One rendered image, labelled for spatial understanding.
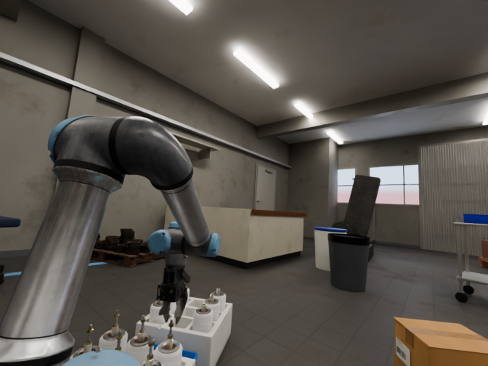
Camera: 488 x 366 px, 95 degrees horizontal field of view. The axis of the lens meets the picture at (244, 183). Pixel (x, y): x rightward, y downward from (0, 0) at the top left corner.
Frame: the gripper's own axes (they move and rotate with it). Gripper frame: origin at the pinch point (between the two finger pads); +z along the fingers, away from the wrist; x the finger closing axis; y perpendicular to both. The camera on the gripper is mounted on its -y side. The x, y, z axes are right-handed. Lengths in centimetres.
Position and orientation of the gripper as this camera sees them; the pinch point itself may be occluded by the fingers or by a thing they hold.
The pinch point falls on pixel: (172, 318)
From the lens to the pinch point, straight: 100.5
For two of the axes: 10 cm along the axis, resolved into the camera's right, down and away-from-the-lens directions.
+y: -1.6, -1.3, -9.8
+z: -0.6, 9.9, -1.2
